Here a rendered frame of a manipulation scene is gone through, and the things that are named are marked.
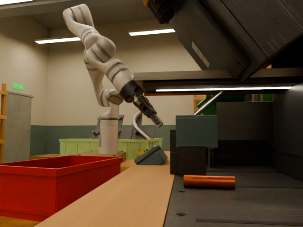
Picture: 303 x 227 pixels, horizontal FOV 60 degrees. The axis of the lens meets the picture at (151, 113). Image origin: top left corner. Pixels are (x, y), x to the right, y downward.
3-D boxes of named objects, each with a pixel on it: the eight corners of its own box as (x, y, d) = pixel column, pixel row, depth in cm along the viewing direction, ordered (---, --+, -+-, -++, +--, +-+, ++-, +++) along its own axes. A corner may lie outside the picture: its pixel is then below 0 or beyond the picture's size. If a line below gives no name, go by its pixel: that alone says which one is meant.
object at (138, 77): (133, 86, 56) (133, 72, 56) (144, 96, 72) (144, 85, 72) (329, 81, 51) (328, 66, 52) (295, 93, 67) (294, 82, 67)
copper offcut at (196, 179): (234, 187, 48) (233, 175, 48) (235, 190, 46) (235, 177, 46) (184, 185, 49) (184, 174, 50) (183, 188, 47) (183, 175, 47)
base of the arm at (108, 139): (97, 154, 130) (98, 120, 131) (102, 152, 140) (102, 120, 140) (115, 154, 130) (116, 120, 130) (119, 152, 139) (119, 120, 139)
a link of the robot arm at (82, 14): (84, 0, 111) (101, 54, 127) (62, 7, 109) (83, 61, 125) (89, 5, 104) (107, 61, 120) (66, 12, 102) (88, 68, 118)
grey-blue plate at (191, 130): (176, 176, 60) (175, 115, 61) (176, 175, 62) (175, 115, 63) (218, 177, 58) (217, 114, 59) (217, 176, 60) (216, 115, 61)
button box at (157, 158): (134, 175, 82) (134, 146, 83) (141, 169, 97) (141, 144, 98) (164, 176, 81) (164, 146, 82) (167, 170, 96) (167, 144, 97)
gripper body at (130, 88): (132, 74, 79) (150, 96, 76) (141, 82, 87) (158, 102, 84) (114, 91, 80) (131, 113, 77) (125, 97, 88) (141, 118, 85)
